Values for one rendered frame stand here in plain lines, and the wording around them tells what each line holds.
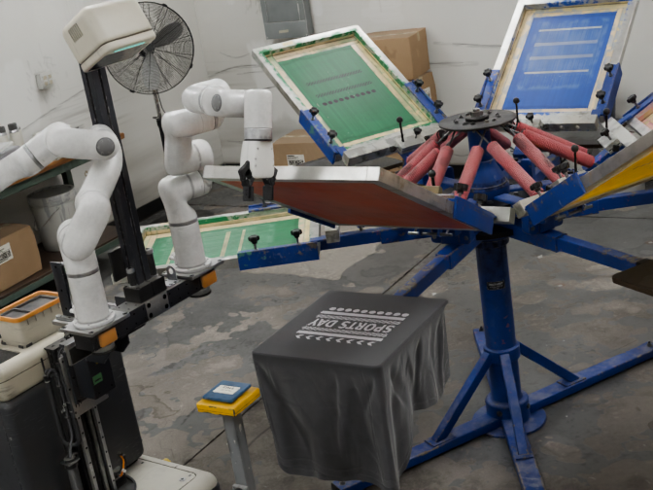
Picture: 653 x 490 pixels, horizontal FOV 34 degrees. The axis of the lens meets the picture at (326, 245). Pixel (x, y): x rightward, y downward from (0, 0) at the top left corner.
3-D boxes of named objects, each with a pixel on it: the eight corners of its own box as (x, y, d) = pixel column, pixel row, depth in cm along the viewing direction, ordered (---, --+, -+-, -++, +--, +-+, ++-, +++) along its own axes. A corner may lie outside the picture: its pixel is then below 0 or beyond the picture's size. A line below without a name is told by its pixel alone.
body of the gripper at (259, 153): (257, 136, 291) (257, 177, 292) (235, 135, 282) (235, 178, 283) (280, 136, 287) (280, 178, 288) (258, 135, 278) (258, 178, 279)
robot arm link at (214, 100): (223, 115, 307) (262, 121, 290) (184, 114, 299) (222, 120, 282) (224, 86, 305) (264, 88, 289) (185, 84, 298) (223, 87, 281)
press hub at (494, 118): (537, 449, 426) (505, 121, 382) (448, 436, 446) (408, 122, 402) (568, 403, 456) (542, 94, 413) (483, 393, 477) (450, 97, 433)
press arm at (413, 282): (344, 369, 323) (341, 352, 321) (327, 367, 326) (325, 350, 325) (496, 228, 421) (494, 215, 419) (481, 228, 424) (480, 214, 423)
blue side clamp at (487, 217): (455, 218, 322) (458, 195, 323) (440, 218, 325) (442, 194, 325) (492, 234, 347) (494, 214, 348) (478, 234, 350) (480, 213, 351)
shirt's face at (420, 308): (378, 367, 302) (377, 366, 302) (252, 353, 324) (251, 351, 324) (446, 300, 340) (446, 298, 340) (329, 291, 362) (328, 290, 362)
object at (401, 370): (400, 492, 316) (382, 364, 302) (390, 490, 318) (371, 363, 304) (462, 417, 353) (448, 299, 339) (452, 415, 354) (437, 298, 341)
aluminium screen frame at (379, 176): (378, 180, 282) (380, 166, 282) (202, 178, 312) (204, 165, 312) (490, 231, 349) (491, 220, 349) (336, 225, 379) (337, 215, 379)
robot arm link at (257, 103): (223, 89, 290) (254, 91, 296) (223, 129, 291) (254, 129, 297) (253, 87, 278) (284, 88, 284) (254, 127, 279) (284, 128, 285)
